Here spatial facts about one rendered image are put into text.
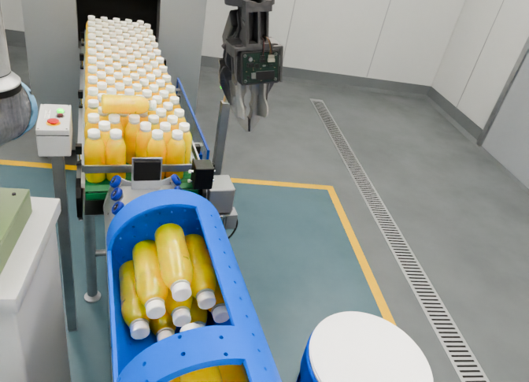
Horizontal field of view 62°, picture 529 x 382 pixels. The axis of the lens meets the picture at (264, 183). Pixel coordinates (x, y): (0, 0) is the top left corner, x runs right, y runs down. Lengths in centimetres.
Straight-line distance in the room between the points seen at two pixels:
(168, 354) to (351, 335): 49
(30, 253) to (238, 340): 49
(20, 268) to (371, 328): 78
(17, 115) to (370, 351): 90
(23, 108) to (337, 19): 498
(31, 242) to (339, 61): 519
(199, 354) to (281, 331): 169
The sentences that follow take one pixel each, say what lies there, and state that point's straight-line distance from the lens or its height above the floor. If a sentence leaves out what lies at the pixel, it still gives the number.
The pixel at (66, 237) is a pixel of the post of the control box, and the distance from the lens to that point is 195.
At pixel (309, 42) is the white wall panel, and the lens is 573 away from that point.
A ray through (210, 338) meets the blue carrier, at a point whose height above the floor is 123.
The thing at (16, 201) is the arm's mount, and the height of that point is 121.
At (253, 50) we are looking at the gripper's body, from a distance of 63.
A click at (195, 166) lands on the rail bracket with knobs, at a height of 100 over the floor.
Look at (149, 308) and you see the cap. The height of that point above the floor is 111.
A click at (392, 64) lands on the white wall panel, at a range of 617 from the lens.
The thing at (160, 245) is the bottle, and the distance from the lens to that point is 100.
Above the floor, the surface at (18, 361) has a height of 95.
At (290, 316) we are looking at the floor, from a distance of 249.
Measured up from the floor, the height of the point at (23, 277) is 115.
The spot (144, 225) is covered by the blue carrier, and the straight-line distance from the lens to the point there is 111.
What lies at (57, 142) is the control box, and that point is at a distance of 161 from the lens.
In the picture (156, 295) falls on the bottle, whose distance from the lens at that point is 97.
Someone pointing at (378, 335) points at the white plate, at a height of 104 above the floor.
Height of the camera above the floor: 183
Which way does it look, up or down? 32 degrees down
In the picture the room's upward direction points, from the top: 12 degrees clockwise
